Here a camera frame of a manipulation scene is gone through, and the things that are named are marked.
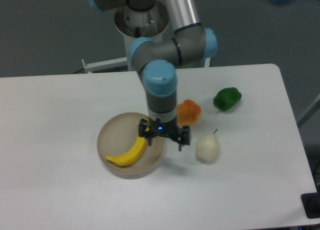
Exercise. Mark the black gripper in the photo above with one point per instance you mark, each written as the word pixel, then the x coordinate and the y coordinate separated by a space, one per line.
pixel 149 129

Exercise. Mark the yellow banana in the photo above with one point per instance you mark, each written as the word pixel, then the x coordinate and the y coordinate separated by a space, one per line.
pixel 130 156

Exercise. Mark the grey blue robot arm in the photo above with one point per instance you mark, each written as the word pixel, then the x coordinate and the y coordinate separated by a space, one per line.
pixel 184 42

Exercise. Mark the beige round plate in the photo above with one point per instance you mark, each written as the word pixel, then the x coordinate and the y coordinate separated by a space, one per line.
pixel 118 136

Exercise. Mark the orange pumpkin toy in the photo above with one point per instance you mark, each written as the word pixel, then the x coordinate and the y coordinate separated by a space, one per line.
pixel 188 112

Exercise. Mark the white pear toy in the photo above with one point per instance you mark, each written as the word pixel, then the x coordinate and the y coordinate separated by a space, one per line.
pixel 207 148

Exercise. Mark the green bell pepper toy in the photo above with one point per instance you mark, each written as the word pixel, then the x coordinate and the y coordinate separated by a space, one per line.
pixel 227 98

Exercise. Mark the black device at table edge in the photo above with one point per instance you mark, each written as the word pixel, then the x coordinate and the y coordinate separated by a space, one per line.
pixel 311 204

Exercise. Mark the white metal frame bracket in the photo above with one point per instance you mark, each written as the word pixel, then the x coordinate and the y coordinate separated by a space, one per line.
pixel 105 66

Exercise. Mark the white upright frame post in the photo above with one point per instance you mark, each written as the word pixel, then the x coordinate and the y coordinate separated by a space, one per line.
pixel 207 62

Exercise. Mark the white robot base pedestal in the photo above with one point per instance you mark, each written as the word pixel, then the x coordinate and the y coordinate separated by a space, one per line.
pixel 134 24

